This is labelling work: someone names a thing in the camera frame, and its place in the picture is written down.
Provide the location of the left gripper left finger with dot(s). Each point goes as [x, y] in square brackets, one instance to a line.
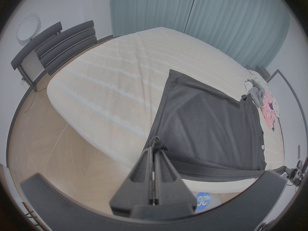
[139, 189]

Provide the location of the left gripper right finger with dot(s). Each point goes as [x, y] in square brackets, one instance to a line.
[170, 189]

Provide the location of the black long-sleeved top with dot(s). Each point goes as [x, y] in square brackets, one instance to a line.
[207, 124]

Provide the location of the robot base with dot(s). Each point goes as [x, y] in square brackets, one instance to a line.
[203, 201]

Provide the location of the bed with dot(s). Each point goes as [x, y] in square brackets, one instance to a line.
[108, 76]

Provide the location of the pink garment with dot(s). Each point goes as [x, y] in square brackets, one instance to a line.
[267, 114]

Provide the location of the grey garment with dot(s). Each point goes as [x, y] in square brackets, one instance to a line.
[258, 96]

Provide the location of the white garment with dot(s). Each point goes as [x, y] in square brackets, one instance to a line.
[247, 83]

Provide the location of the purple garment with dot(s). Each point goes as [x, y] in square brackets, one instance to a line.
[272, 105]

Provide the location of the white printed pillow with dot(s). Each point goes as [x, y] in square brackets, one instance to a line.
[276, 107]

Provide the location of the grey bedside table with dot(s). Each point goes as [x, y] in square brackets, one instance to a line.
[263, 72]

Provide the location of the black chest of drawers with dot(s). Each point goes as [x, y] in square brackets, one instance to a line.
[67, 47]

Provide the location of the blue-green curtain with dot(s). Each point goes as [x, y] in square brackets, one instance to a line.
[240, 25]
[149, 8]

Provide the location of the round white-framed mirror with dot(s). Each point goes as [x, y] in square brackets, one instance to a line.
[28, 28]

